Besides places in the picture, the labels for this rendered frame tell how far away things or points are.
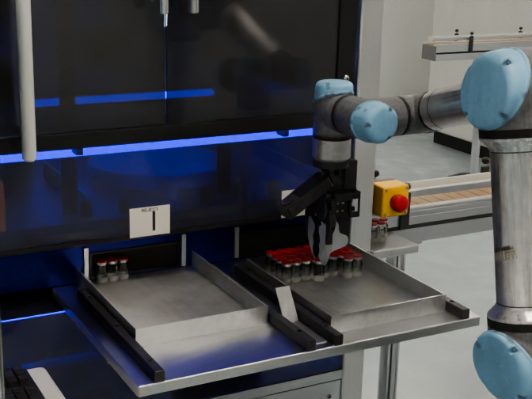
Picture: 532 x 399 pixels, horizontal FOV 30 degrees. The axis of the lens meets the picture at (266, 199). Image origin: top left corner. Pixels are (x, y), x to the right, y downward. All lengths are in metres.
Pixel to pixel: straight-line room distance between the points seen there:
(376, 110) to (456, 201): 0.77
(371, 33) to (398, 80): 5.81
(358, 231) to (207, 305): 0.46
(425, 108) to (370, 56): 0.33
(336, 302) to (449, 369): 1.88
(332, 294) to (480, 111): 0.64
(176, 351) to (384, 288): 0.51
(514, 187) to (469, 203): 1.03
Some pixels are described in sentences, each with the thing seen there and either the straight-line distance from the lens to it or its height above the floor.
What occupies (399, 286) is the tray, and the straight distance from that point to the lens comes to 2.06.
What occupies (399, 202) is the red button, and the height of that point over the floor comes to 1.00.
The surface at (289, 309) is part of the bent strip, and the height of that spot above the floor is 0.90.
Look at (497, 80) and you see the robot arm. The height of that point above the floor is 1.39.
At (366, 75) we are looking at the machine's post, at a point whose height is 1.28.
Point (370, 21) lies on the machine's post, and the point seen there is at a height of 1.40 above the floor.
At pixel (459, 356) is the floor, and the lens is 3.92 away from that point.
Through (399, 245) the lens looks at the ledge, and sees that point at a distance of 2.32.
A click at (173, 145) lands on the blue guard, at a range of 1.96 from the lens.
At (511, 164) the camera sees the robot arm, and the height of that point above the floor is 1.26.
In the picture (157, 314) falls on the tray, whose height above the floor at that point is 0.88.
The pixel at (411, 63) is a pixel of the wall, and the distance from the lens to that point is 7.99.
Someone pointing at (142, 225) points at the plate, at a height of 1.01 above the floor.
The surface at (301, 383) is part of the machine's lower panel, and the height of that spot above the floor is 0.59.
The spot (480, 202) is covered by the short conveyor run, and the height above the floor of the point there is 0.92.
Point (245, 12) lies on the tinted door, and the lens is 1.99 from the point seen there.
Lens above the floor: 1.61
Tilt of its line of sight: 16 degrees down
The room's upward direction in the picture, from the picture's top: 2 degrees clockwise
